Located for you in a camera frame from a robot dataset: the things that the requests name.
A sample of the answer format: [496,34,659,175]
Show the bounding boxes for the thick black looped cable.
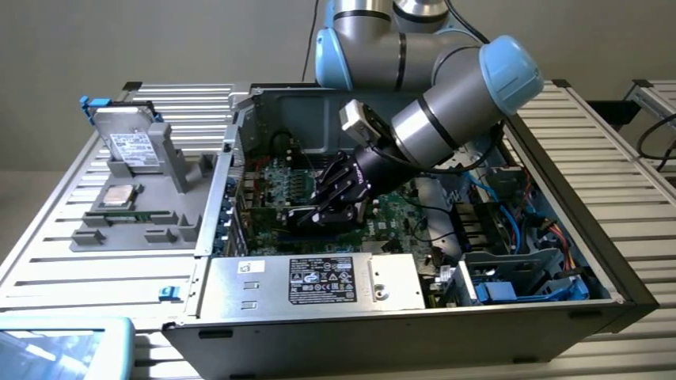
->
[636,114,676,172]

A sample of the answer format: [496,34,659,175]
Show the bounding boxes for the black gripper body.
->
[340,146,419,203]

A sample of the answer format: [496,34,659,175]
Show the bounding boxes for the CPU chip silver lid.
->
[100,183,146,209]

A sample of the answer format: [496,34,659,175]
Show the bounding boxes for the thin black wall cable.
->
[300,0,324,85]

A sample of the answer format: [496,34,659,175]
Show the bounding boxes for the neighbouring metal slat table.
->
[623,78,676,131]

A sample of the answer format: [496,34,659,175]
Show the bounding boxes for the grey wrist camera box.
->
[339,100,394,144]

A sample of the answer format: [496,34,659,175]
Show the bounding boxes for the grey disk bay cage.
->
[455,245,588,308]

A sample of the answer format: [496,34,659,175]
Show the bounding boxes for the blue data wire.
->
[464,169,532,254]

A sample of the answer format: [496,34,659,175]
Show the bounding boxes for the black CPU cooler shroud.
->
[448,201,515,254]

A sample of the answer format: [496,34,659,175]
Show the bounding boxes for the grey parts rack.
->
[68,121,219,254]

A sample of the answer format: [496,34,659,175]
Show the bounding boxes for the black box beside table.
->
[584,100,636,127]

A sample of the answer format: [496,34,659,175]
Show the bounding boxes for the silver power supply unit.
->
[196,253,427,318]

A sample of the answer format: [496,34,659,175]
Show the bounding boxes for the green RAM stick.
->
[84,211,171,221]

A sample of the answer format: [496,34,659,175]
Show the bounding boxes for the graphics card black cooler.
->
[247,203,368,238]

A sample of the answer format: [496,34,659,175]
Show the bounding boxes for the blue disk caddy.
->
[474,280,522,306]

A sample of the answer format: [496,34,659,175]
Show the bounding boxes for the hard disk blue bracket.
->
[79,96,163,169]

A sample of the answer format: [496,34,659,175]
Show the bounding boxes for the red yellow power wires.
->
[527,209,586,280]

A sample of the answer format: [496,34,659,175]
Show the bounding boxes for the green motherboard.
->
[227,154,459,274]

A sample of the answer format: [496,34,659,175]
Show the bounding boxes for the open grey PC case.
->
[160,82,660,380]

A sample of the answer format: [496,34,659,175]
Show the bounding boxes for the teach pendant blue frame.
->
[0,316,136,380]

